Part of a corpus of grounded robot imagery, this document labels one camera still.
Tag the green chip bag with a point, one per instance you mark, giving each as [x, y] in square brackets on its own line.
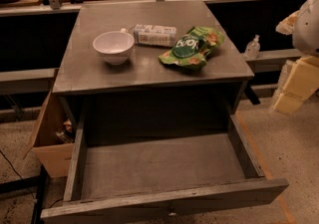
[192, 50]

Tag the white ceramic bowl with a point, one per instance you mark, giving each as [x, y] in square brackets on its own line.
[114, 47]

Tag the grey wooden cabinet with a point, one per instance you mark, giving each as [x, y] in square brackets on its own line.
[83, 72]

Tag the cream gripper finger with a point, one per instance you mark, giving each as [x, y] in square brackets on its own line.
[303, 80]
[286, 102]

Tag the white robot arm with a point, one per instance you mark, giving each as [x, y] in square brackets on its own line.
[303, 26]

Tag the open grey top drawer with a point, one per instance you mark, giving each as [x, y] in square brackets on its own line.
[118, 184]

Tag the brown cardboard box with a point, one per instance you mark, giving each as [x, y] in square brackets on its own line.
[53, 154]

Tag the clear sanitizer pump bottle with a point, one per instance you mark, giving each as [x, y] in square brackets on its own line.
[252, 48]

